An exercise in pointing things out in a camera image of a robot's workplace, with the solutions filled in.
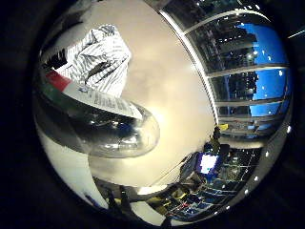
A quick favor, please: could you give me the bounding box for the clear spray bottle white label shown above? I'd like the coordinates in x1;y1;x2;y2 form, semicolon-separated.
32;70;161;159

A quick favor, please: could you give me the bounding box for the white grey striped cloth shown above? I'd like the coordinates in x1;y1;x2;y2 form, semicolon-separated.
55;23;132;98

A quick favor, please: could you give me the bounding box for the large glass window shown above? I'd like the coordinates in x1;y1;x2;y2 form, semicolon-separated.
159;0;293;141

